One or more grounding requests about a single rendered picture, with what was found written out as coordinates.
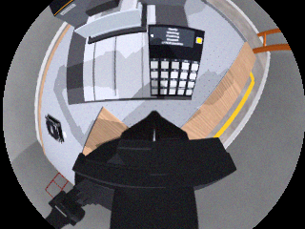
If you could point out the black rectangular pad with white corner marks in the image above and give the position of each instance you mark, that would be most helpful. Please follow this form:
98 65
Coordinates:
50 122

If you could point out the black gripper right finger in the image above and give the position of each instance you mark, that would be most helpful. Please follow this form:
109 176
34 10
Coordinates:
164 130

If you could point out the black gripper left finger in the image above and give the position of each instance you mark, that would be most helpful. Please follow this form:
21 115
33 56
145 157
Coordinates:
144 129

